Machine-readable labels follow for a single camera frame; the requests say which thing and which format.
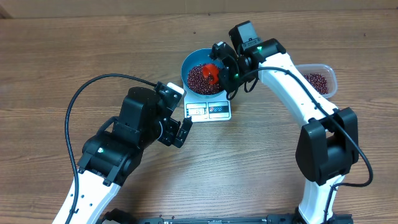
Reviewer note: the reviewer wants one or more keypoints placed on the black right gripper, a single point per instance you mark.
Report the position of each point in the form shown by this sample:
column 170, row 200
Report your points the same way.
column 226, row 78

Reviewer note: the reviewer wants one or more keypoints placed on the white digital kitchen scale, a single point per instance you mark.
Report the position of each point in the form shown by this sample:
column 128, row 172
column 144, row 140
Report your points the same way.
column 207, row 108

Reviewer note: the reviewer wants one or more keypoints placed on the orange scoop with blue handle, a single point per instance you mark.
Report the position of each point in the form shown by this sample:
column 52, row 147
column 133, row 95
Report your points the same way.
column 210, row 73

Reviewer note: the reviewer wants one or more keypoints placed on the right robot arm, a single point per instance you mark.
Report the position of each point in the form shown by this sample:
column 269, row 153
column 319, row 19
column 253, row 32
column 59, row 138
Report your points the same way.
column 328, row 142

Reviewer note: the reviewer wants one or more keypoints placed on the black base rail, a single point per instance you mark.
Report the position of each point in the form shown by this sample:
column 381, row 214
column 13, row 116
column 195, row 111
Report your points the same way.
column 119, row 216

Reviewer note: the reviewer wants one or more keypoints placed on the red beans in container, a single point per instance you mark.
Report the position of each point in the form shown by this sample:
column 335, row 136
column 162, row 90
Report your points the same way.
column 318, row 81

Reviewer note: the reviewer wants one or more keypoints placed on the red beans in bowl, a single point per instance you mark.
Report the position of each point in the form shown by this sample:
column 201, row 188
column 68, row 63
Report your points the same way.
column 198, row 84

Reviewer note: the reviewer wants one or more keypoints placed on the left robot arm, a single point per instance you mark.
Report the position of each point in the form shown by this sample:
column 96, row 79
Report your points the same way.
column 116, row 150

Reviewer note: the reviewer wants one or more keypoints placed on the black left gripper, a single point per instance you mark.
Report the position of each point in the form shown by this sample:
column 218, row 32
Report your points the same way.
column 169, row 136

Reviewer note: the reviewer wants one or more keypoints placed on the clear plastic container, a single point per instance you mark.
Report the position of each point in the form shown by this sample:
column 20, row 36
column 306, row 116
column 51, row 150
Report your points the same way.
column 326, row 71

